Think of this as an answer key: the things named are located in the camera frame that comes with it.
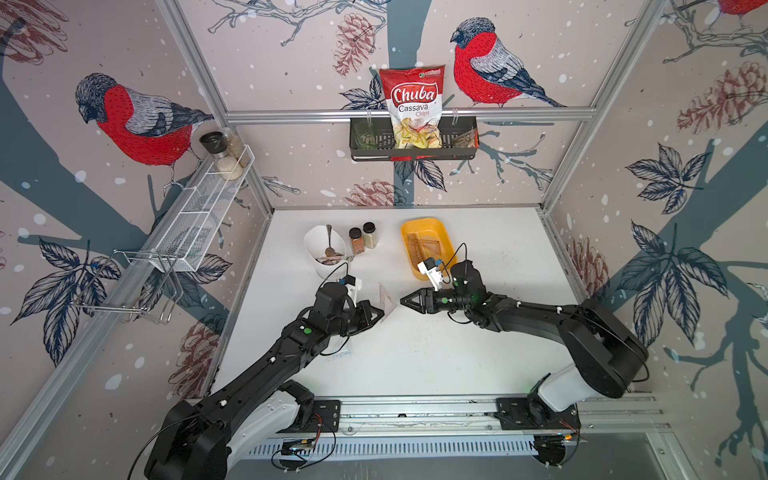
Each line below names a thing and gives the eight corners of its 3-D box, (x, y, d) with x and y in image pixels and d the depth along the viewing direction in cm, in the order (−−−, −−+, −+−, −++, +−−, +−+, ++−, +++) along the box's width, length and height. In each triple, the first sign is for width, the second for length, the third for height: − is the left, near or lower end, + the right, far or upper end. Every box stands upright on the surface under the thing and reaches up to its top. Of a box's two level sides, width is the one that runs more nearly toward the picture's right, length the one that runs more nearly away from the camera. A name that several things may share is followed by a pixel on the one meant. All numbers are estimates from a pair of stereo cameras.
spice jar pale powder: (364, 249, 110) (362, 232, 103) (365, 239, 113) (363, 222, 106) (378, 249, 110) (377, 232, 103) (378, 239, 113) (377, 222, 106)
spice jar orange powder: (352, 254, 109) (348, 236, 101) (353, 245, 111) (349, 227, 103) (364, 254, 109) (361, 236, 101) (364, 245, 111) (362, 227, 103)
